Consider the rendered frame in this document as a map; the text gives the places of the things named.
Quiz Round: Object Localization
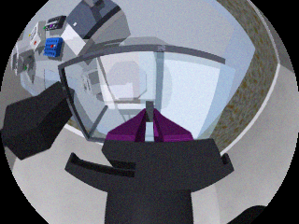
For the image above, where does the white block with grey holes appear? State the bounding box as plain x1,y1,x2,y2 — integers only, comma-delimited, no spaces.
30,21,46,52

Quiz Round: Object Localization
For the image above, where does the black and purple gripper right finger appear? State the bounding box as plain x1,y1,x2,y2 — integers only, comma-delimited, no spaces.
153,108,193,143

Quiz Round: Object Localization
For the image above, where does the blue tube rack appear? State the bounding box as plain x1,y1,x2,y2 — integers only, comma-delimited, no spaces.
44,37,63,57

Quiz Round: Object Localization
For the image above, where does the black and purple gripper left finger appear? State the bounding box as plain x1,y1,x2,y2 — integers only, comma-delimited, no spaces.
105,108,146,143

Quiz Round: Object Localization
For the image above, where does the white block with round holes on base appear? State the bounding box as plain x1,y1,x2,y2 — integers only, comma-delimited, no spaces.
11,37,34,76

